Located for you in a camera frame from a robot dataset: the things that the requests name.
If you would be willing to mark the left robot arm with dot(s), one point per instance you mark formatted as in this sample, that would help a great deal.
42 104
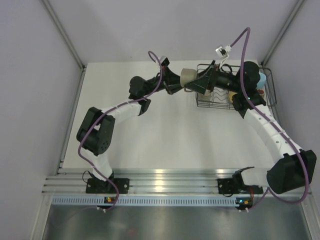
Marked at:
96 130

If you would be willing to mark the light blue ceramic mug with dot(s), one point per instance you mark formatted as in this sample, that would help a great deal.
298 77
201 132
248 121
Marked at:
262 81

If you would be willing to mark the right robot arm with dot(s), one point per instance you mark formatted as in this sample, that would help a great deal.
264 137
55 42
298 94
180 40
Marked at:
293 167

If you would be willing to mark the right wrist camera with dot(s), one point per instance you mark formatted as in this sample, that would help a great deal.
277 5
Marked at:
223 52

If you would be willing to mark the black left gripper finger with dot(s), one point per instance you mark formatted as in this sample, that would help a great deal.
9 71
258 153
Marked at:
173 88
170 79

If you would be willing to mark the grey wire dish rack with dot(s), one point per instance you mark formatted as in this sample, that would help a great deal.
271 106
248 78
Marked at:
219 99

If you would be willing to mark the fluted beige small cup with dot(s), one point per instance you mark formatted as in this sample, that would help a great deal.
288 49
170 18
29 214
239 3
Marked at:
206 96

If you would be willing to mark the perforated cable duct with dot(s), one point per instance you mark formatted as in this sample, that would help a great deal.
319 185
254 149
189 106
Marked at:
141 201

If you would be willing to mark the aluminium mounting rail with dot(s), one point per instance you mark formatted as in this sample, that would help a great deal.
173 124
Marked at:
148 182

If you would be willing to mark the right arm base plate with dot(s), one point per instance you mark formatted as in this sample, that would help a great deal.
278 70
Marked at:
229 187

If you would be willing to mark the grey-brown stoneware cup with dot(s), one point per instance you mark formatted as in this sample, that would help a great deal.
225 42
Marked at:
187 75

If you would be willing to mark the yellow ceramic mug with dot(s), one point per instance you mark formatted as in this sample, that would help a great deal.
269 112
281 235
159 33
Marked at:
230 96

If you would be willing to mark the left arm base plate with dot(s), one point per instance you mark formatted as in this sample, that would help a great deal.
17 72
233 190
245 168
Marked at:
97 186

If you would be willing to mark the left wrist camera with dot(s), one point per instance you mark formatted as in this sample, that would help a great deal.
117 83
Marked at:
164 61

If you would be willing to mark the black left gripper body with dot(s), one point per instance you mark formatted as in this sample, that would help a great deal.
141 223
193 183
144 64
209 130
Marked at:
152 83

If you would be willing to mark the dark brown mug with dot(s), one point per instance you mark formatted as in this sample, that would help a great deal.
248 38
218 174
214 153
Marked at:
261 92

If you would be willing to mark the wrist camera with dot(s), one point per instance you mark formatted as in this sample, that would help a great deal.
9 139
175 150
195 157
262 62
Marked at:
164 61
223 52

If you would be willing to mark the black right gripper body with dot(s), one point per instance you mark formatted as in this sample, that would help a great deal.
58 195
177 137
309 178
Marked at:
222 80

